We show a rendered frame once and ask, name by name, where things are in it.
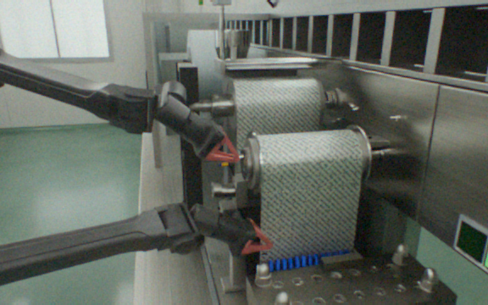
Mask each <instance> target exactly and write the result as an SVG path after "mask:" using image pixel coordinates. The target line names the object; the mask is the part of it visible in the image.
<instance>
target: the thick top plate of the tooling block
mask: <svg viewBox="0 0 488 305"><path fill-rule="evenodd" d="M408 256H409V259H408V260H409V263H408V265H405V266H401V265H399V264H398V263H394V262H393V261H392V260H391V258H392V257H393V254H388V255H381V256H376V257H369V258H363V264H359V265H353V266H347V268H340V269H330V270H323V267H322V266H321V264H316V265H310V266H303V267H298V268H292V269H287V270H281V271H275V272H270V273H271V280H272V284H271V286H269V287H265V288H263V287H259V286H256V284H255V279H256V275H255V274H250V275H247V302H248V305H275V298H276V296H277V294H279V293H280V292H281V291H285V292H286V293H287V295H288V296H289V298H290V302H291V305H456V303H457V299H458V295H457V294H456V293H455V292H454V291H452V290H450V289H449V288H448V287H447V285H446V284H445V283H443V282H441V281H440V280H439V279H438V281H439V285H438V288H439V291H438V292H437V293H428V292H426V291H423V290H422V289H421V287H420V286H419V283H420V282H421V279H422V275H423V274H424V271H425V270H426V268H425V266H424V265H423V264H421V263H420V262H419V261H418V260H417V259H416V258H414V257H413V256H412V255H411V254H410V253H408Z"/></svg>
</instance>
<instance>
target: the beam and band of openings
mask: <svg viewBox="0 0 488 305"><path fill-rule="evenodd" d="M271 2H272V3H273V4H274V8H272V7H271V6H270V5H269V4H268V3H267V2H262V3H254V4H249V5H245V6H241V7H236V8H228V9H225V13H232V14H269V20H268V50H271V51H276V52H281V53H289V54H294V55H299V56H303V57H309V58H323V57H331V58H336V59H338V58H340V59H341V63H342V64H344V65H349V66H353V67H359V68H364V69H372V70H377V71H381V72H386V73H391V74H395V75H404V76H408V77H413V78H419V79H424V80H428V81H432V82H437V83H441V84H447V85H451V86H460V87H464V88H469V89H474V90H479V91H484V92H488V0H271ZM424 11H433V12H424ZM386 13H387V14H386ZM380 59H381V60H380ZM416 64H418V65H416ZM419 65H424V66H419ZM465 72H469V73H475V74H482V75H474V74H469V73H465Z"/></svg>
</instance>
